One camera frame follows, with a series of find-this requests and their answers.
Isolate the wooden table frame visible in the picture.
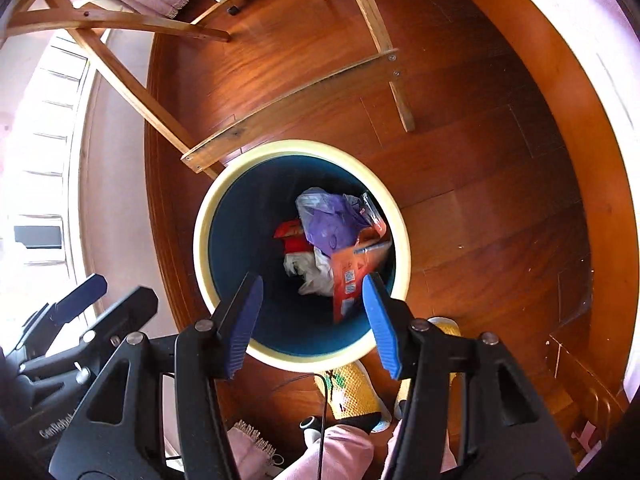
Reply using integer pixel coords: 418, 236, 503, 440
0, 0, 417, 178

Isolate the orange snack bag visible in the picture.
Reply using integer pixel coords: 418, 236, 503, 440
330, 192, 393, 325

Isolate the brown wooden bed frame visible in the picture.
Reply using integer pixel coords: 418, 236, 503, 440
427, 0, 636, 466

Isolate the purple plastic pack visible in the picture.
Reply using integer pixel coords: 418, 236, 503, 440
304, 194, 368, 256

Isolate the small black white object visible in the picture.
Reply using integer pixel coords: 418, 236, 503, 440
299, 414, 326, 443

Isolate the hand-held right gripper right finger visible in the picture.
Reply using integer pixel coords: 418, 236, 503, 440
362, 272, 578, 480

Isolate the window grille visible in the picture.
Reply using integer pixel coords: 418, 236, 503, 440
0, 35, 96, 271

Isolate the person's left leg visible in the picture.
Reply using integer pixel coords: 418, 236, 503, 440
272, 410, 381, 480

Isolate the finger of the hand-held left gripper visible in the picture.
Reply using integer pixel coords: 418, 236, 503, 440
15, 274, 108, 357
17, 286, 159, 387

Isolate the red paper carton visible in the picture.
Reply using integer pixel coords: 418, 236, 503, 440
274, 220, 313, 256

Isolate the cream rimmed dark trash bin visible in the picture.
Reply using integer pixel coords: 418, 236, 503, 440
193, 139, 413, 365

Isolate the pink fringed cloth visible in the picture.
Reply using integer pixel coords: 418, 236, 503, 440
227, 419, 286, 480

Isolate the yellow knitted slipper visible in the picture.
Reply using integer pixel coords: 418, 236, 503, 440
314, 360, 393, 433
395, 316, 463, 420

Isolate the clear plastic bag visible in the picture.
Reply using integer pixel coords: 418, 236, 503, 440
295, 187, 346, 221

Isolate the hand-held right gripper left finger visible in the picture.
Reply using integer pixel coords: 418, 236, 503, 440
50, 271, 265, 480

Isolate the thin black cable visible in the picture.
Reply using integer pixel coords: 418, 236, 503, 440
272, 372, 333, 480

